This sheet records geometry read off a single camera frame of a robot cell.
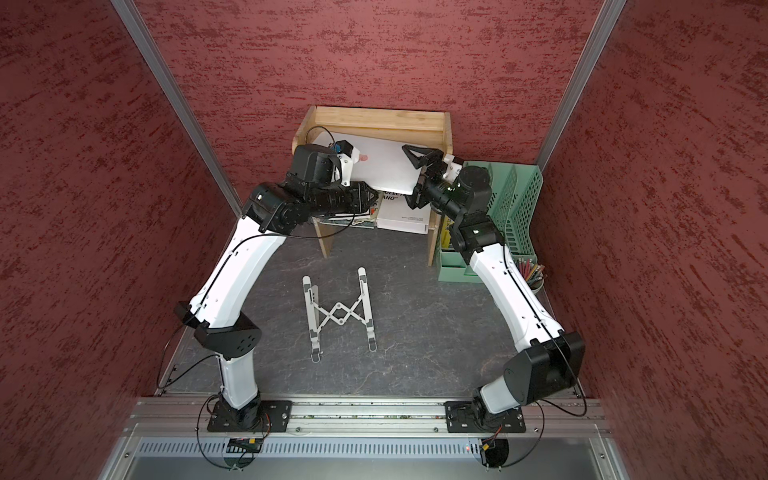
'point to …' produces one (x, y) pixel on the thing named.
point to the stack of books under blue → (364, 220)
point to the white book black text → (395, 212)
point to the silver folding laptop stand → (317, 316)
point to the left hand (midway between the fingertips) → (369, 200)
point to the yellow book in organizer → (446, 233)
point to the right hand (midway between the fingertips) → (393, 167)
